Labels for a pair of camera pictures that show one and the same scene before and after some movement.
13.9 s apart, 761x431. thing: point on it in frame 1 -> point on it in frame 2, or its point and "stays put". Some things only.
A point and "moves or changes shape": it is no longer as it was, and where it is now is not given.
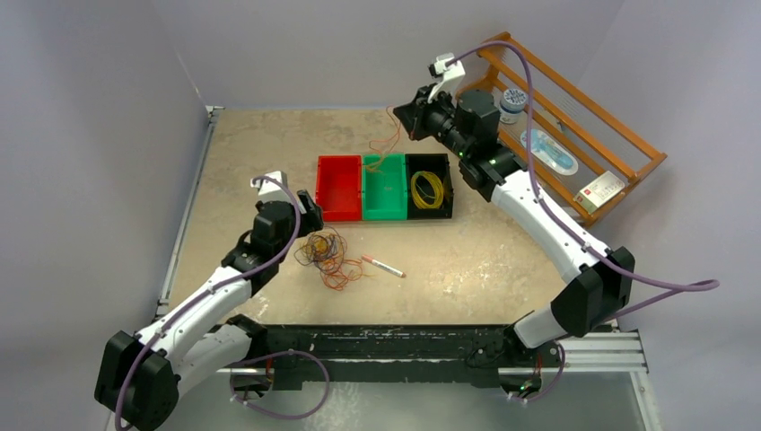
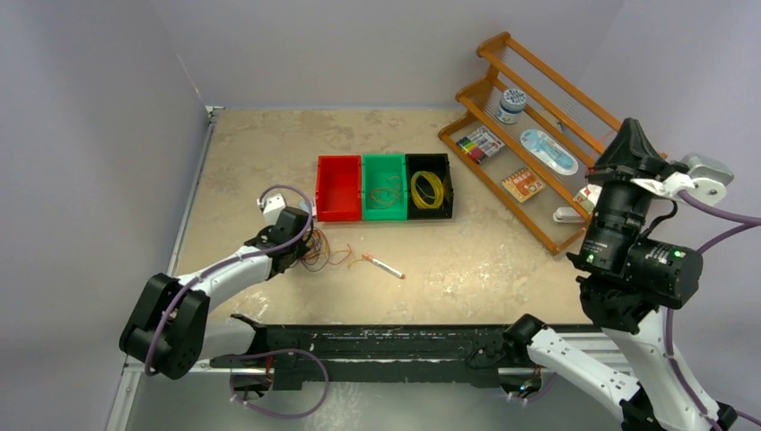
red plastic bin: [338, 187] stays put
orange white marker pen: [384, 267] stays put
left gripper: [310, 221] -> [301, 249]
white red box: [591, 197] stays put
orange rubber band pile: [325, 250] moves or changes shape
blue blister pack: [551, 153] stays put
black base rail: [458, 352] stays put
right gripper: [415, 117] -> [627, 148]
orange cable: [381, 140] -> [382, 197]
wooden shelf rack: [563, 144] stays put
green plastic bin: [384, 187] stays put
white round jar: [511, 103] stays put
